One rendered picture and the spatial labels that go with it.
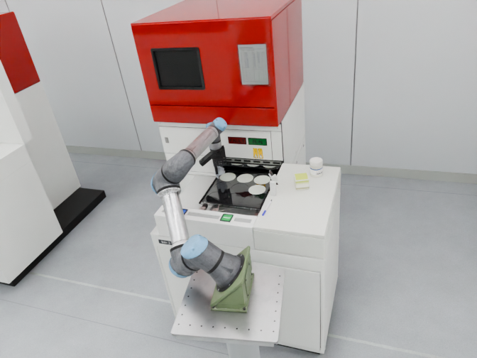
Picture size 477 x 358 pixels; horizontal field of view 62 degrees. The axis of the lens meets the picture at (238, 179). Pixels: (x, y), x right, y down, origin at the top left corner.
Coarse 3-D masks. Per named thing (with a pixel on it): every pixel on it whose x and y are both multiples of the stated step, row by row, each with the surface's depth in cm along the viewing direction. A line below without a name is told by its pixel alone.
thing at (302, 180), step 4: (296, 176) 216; (300, 176) 216; (304, 176) 215; (308, 176) 215; (296, 180) 213; (300, 180) 213; (304, 180) 213; (308, 180) 213; (296, 184) 214; (300, 184) 214; (304, 184) 214; (308, 184) 214; (296, 188) 215; (300, 188) 216; (304, 188) 216; (308, 188) 216
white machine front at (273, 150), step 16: (160, 128) 259; (176, 128) 255; (192, 128) 251; (240, 128) 240; (256, 128) 237; (272, 128) 233; (176, 144) 263; (224, 144) 250; (240, 144) 246; (272, 144) 239; (272, 160) 245
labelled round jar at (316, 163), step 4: (312, 160) 223; (316, 160) 223; (320, 160) 222; (312, 164) 222; (316, 164) 221; (320, 164) 221; (312, 168) 223; (316, 168) 222; (320, 168) 223; (312, 172) 224; (316, 172) 223; (320, 172) 224; (312, 176) 226; (316, 176) 225; (320, 176) 225
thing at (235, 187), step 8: (256, 176) 246; (216, 184) 243; (224, 184) 242; (232, 184) 241; (240, 184) 240; (248, 184) 239; (256, 184) 238; (264, 184) 237; (208, 192) 236; (216, 192) 235; (224, 192) 234; (232, 192) 233; (240, 192) 232; (248, 192) 232; (264, 192) 230; (208, 200) 229; (216, 200) 229; (224, 200) 228; (232, 200) 227; (240, 200) 226; (248, 200) 225; (256, 200) 224
